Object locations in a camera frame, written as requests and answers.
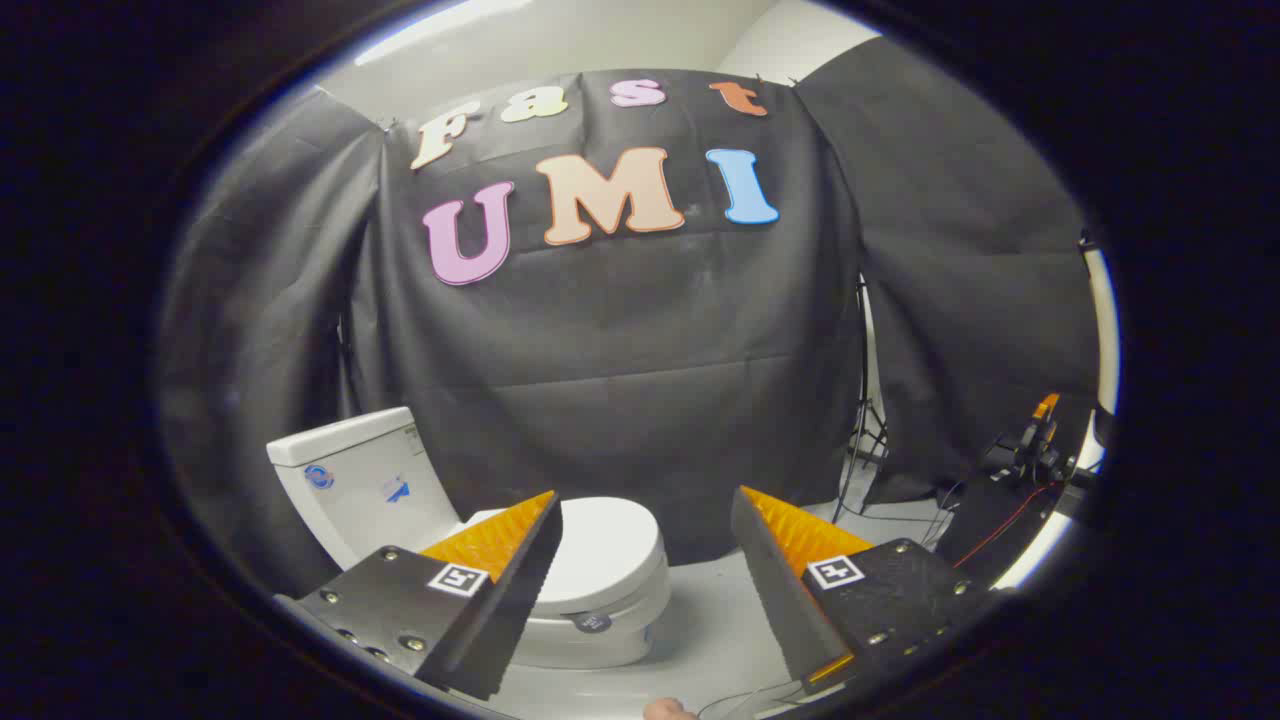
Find black tripod stand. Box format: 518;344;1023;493
832;275;891;523

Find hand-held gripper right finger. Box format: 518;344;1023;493
730;486;1001;695

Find black and orange gripper device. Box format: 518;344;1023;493
982;393;1096;493

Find thin red cable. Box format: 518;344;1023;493
950;484;1053;571

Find white toilet bowl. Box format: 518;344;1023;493
512;622;663;670

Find black backdrop cloth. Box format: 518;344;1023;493
160;38;1101;599

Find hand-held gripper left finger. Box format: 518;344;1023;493
275;490;563;701

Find white toilet seat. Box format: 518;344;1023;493
528;562;672;643

